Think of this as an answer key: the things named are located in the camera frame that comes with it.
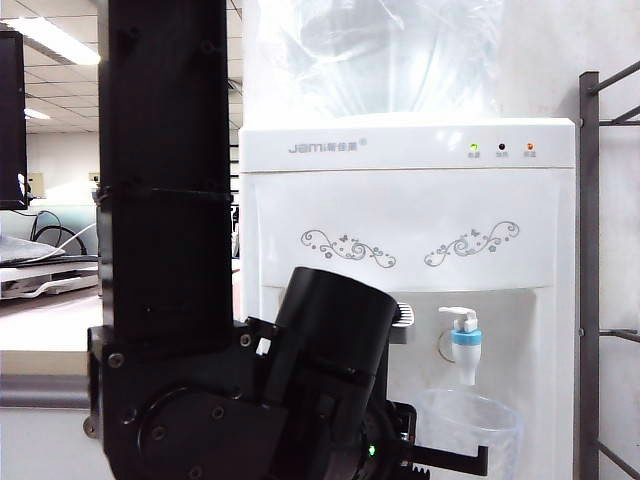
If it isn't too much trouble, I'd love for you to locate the white charging cable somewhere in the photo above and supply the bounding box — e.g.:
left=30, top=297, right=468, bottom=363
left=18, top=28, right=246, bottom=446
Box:
left=47, top=222, right=99, bottom=256

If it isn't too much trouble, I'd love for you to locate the white desk drawer cabinet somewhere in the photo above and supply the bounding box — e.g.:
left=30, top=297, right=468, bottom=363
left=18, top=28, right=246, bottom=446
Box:
left=0, top=374, right=104, bottom=480

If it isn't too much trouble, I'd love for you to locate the white laptop stand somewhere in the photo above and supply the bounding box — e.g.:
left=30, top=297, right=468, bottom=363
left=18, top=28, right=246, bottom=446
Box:
left=0, top=262, right=101, bottom=301

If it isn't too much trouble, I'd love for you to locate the black desk cable loop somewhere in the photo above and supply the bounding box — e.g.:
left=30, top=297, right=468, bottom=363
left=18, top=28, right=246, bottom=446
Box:
left=30, top=209, right=69, bottom=246

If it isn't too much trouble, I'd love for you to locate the grey metal rack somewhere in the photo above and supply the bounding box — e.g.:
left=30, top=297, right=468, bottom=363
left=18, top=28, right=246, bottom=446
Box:
left=577, top=59, right=640, bottom=480

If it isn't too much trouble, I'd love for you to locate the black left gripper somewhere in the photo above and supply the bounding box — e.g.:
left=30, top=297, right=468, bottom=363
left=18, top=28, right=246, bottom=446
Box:
left=384, top=399, right=489, bottom=480

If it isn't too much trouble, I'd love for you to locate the grey felt laptop sleeve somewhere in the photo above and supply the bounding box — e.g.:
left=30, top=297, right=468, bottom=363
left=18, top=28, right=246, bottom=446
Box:
left=0, top=234, right=66, bottom=265

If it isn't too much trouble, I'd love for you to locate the plastic-wrapped water jug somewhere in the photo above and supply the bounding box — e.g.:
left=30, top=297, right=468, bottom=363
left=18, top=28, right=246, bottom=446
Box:
left=242, top=0, right=506, bottom=121

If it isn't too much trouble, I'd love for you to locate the white water dispenser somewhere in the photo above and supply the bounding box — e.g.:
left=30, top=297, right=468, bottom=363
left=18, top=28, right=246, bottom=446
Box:
left=237, top=117, right=579, bottom=480

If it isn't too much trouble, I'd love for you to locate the blue cold water tap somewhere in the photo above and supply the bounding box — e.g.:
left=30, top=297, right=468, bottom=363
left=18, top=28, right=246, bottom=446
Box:
left=437, top=305, right=485, bottom=387

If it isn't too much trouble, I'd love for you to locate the black flat laptop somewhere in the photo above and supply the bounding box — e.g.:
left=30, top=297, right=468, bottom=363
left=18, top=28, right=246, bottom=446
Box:
left=0, top=253, right=101, bottom=266

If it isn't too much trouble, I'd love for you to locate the black computer monitor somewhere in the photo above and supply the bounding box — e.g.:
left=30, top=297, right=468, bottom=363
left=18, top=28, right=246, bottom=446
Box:
left=0, top=29, right=29, bottom=211

